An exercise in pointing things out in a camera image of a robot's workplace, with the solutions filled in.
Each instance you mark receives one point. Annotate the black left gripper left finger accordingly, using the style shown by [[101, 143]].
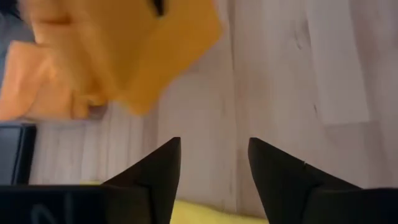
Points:
[[161, 174]]

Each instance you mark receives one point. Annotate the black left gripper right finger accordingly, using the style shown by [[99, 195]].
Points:
[[276, 177]]

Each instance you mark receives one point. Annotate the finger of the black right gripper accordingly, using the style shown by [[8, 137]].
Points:
[[159, 7]]

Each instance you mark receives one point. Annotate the orange microfiber towel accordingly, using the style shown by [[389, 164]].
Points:
[[25, 87], [124, 46]]

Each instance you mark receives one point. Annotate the yellow microfiber towel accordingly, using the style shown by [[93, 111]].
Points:
[[202, 214]]

